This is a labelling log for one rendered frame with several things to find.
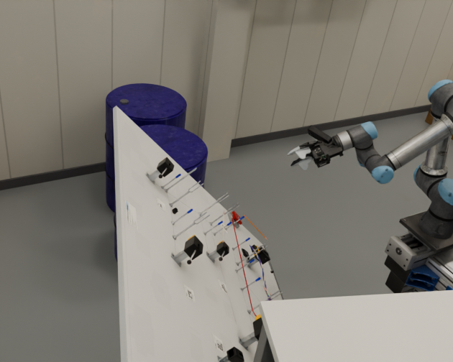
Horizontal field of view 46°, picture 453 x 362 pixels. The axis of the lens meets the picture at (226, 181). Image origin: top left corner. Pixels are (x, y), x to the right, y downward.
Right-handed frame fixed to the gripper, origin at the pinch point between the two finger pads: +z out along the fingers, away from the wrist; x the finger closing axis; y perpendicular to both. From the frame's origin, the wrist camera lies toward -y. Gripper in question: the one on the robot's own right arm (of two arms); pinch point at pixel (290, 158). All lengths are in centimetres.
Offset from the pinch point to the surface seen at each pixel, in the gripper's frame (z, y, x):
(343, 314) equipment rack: 10, 92, -86
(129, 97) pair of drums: 78, -148, 78
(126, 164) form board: 53, 10, -49
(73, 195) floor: 154, -132, 134
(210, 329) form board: 44, 68, -36
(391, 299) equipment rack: 0, 91, -80
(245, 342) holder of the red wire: 38, 70, -20
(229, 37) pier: -4, -194, 106
